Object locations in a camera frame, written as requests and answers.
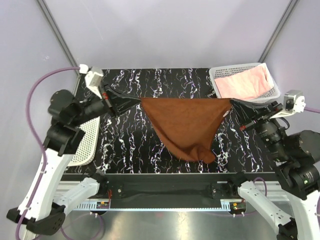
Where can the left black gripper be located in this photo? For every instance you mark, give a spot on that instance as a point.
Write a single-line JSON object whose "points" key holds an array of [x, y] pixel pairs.
{"points": [[119, 102]]}

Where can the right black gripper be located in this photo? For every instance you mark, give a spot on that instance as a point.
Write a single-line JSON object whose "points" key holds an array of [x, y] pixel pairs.
{"points": [[252, 112]]}

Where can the pink towel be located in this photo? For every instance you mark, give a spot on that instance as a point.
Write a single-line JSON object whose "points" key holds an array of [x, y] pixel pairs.
{"points": [[243, 82]]}

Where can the brown towel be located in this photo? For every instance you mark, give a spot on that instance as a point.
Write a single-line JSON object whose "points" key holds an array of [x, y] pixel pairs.
{"points": [[187, 126]]}

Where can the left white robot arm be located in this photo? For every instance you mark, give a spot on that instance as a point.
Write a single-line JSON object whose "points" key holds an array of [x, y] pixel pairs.
{"points": [[41, 212]]}

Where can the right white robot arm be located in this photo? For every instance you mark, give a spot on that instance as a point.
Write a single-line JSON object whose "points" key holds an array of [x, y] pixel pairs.
{"points": [[297, 170]]}

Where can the white basket with towels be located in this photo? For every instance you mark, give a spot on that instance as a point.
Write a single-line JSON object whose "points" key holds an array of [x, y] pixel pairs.
{"points": [[87, 148]]}

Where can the empty white mesh basket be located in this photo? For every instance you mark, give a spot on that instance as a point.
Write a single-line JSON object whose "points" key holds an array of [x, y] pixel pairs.
{"points": [[271, 95]]}

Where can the black marble pattern mat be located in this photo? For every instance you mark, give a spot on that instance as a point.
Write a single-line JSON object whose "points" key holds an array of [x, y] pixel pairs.
{"points": [[129, 144]]}

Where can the right controller board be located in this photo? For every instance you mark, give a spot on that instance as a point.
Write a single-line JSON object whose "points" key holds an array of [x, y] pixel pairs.
{"points": [[238, 206]]}

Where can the controller board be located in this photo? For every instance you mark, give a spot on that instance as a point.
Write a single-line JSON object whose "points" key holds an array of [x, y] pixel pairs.
{"points": [[238, 206], [103, 205]]}

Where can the left controller board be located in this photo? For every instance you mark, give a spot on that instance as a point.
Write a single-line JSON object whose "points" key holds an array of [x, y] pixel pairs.
{"points": [[103, 205]]}

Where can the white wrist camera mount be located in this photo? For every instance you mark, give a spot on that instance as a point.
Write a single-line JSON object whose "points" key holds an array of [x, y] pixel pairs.
{"points": [[93, 77]]}

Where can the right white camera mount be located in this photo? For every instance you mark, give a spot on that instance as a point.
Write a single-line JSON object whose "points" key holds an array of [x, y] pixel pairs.
{"points": [[293, 103]]}

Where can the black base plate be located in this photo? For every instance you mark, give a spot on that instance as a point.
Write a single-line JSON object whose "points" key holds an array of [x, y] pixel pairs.
{"points": [[201, 185]]}

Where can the slotted cable duct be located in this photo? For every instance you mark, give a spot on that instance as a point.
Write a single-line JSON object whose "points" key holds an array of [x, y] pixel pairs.
{"points": [[88, 206]]}

